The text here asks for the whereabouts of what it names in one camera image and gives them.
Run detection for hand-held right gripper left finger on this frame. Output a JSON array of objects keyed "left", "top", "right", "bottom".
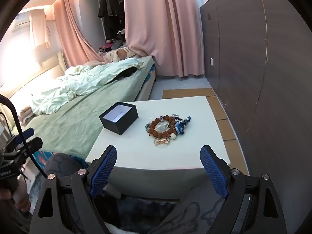
[{"left": 29, "top": 145, "right": 118, "bottom": 234}]

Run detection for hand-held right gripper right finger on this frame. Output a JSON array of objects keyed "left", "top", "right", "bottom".
[{"left": 200, "top": 145, "right": 287, "bottom": 234}]

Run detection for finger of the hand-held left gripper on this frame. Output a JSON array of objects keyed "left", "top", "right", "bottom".
[
  {"left": 22, "top": 137, "right": 43, "bottom": 152},
  {"left": 14, "top": 128, "right": 34, "bottom": 145}
]

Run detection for black cardboard box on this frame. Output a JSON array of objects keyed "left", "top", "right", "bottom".
[{"left": 99, "top": 102, "right": 139, "bottom": 135}]

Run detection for blue woven bracelet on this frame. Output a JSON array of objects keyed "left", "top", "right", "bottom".
[{"left": 175, "top": 116, "right": 193, "bottom": 135}]

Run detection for brown bead bracelet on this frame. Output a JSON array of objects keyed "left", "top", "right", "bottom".
[{"left": 149, "top": 115, "right": 177, "bottom": 138}]

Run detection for person's left hand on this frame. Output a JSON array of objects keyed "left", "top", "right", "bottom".
[{"left": 0, "top": 183, "right": 31, "bottom": 212}]

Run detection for flat cardboard sheet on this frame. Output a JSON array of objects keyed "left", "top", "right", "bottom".
[
  {"left": 223, "top": 139, "right": 249, "bottom": 176},
  {"left": 162, "top": 88, "right": 216, "bottom": 100},
  {"left": 206, "top": 96, "right": 229, "bottom": 121},
  {"left": 216, "top": 119, "right": 237, "bottom": 141}
]

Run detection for white table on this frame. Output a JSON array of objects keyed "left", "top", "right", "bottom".
[{"left": 85, "top": 96, "right": 231, "bottom": 200}]

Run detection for pale green quilt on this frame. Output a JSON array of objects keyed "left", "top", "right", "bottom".
[{"left": 30, "top": 58, "right": 147, "bottom": 115}]

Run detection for cream hanging towel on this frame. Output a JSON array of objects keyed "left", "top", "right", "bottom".
[{"left": 29, "top": 8, "right": 51, "bottom": 62}]

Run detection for black garment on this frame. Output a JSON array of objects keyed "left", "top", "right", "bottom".
[{"left": 113, "top": 67, "right": 138, "bottom": 81}]

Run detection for narrow pink curtain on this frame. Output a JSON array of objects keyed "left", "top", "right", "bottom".
[{"left": 53, "top": 0, "right": 106, "bottom": 68}]

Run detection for blue printed mattress cover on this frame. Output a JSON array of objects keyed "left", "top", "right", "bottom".
[{"left": 145, "top": 62, "right": 156, "bottom": 84}]

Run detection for white air conditioner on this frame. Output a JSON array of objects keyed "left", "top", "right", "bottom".
[{"left": 12, "top": 12, "right": 53, "bottom": 31}]

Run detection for bear print pillow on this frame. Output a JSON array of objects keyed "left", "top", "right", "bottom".
[{"left": 104, "top": 47, "right": 137, "bottom": 62}]

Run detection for plush toys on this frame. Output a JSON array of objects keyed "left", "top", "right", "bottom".
[{"left": 98, "top": 38, "right": 126, "bottom": 53}]

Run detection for dark wooden wardrobe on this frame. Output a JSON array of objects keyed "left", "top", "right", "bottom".
[{"left": 199, "top": 0, "right": 312, "bottom": 200}]

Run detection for hanging dark clothes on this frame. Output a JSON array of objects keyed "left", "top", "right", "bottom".
[{"left": 98, "top": 0, "right": 125, "bottom": 40}]

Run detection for wide pink curtain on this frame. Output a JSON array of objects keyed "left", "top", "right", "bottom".
[{"left": 124, "top": 0, "right": 205, "bottom": 78}]

